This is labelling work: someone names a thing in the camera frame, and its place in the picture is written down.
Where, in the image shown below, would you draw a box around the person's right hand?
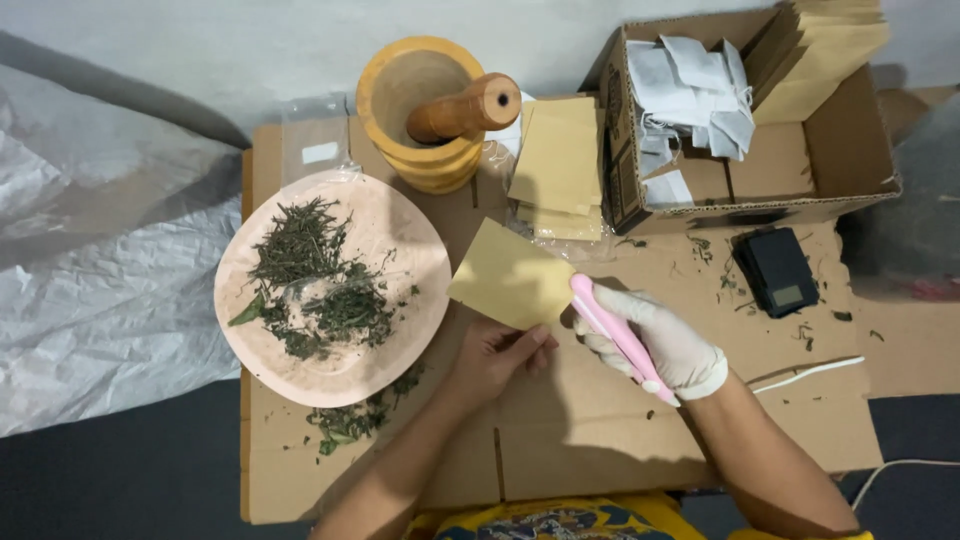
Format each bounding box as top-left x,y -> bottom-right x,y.
573,283 -> 729,403

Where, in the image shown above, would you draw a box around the person's left hand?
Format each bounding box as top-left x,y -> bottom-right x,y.
448,315 -> 561,412

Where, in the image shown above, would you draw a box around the pink handheld sealer tool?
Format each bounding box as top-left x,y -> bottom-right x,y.
569,273 -> 681,409

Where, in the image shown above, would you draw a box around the single kraft paper pouch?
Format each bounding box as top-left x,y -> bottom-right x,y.
447,216 -> 578,332

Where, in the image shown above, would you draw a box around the flattened cardboard sheet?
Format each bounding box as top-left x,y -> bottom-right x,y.
239,112 -> 886,526

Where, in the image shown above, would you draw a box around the black digital pocket scale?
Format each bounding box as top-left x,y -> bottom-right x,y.
730,226 -> 822,319

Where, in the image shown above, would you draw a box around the crumpled clear plastic wrapper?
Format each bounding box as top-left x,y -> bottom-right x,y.
480,138 -> 620,264

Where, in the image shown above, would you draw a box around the spilled herb crumbs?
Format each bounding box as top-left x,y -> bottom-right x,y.
304,363 -> 427,458

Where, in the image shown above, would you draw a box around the yellow patterned garment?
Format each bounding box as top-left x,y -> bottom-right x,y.
403,491 -> 876,540

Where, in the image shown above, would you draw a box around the pink round plate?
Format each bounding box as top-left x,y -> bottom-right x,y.
213,170 -> 454,411

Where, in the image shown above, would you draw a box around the dried green herb pile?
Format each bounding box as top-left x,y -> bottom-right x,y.
227,196 -> 422,363

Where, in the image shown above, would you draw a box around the open cardboard box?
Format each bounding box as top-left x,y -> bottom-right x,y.
598,6 -> 904,238

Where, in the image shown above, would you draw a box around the stack of kraft pouches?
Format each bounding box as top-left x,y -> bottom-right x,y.
507,94 -> 607,243

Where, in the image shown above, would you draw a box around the pile of white tea bags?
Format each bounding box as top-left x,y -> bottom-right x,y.
624,34 -> 759,209

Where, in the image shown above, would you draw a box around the wooden pestle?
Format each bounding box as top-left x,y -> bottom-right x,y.
405,72 -> 523,147

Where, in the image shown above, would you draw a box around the translucent grey plastic bag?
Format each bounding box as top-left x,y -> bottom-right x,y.
835,90 -> 960,303

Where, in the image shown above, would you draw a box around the wooden mortar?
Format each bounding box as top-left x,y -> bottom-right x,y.
355,35 -> 490,197

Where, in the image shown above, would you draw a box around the clear plastic bag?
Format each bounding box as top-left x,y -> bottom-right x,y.
280,93 -> 363,189

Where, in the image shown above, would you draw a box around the bundle of tan paper bags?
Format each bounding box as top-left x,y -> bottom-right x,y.
742,0 -> 892,127

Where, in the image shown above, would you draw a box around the white plastic sheet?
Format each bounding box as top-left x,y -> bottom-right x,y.
0,30 -> 253,441

